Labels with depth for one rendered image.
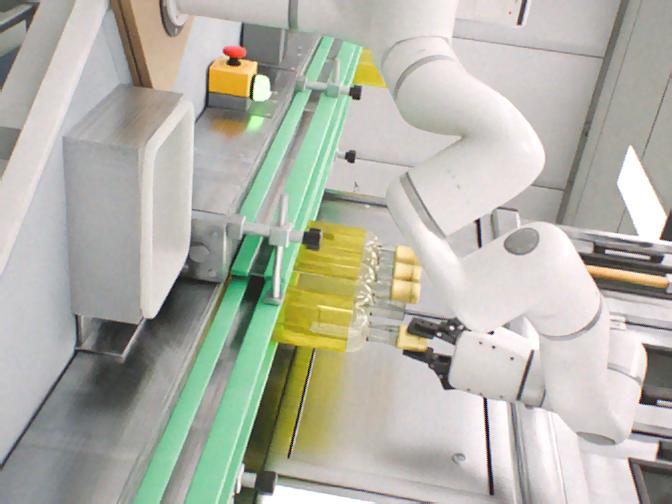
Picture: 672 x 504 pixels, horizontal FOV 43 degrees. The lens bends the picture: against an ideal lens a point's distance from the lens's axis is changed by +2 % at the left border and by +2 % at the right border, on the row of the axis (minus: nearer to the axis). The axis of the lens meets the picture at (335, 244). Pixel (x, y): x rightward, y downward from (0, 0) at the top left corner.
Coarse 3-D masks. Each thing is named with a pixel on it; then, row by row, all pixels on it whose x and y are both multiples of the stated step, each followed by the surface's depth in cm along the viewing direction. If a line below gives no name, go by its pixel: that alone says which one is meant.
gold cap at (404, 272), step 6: (396, 264) 134; (402, 264) 134; (408, 264) 135; (396, 270) 133; (402, 270) 134; (408, 270) 134; (414, 270) 134; (420, 270) 134; (396, 276) 134; (402, 276) 133; (408, 276) 133; (414, 276) 133; (414, 282) 134
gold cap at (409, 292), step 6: (396, 282) 129; (402, 282) 129; (408, 282) 129; (396, 288) 128; (402, 288) 128; (408, 288) 128; (414, 288) 128; (396, 294) 128; (402, 294) 128; (408, 294) 128; (414, 294) 128; (402, 300) 129; (408, 300) 129; (414, 300) 129
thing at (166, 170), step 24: (168, 120) 92; (192, 120) 101; (168, 144) 102; (192, 144) 102; (144, 168) 86; (168, 168) 104; (192, 168) 104; (144, 192) 87; (168, 192) 105; (144, 216) 89; (168, 216) 107; (144, 240) 90; (168, 240) 109; (144, 264) 92; (168, 264) 106; (144, 288) 93; (168, 288) 102; (144, 312) 95
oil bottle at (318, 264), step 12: (300, 252) 131; (300, 264) 128; (312, 264) 128; (324, 264) 129; (336, 264) 129; (348, 264) 130; (360, 264) 130; (336, 276) 127; (348, 276) 127; (360, 276) 127; (372, 276) 129; (372, 288) 128
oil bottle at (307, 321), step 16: (288, 304) 119; (304, 304) 119; (320, 304) 120; (336, 304) 120; (352, 304) 121; (288, 320) 118; (304, 320) 117; (320, 320) 117; (336, 320) 117; (352, 320) 117; (368, 320) 119; (272, 336) 119; (288, 336) 119; (304, 336) 119; (320, 336) 118; (336, 336) 118; (352, 336) 118; (352, 352) 119
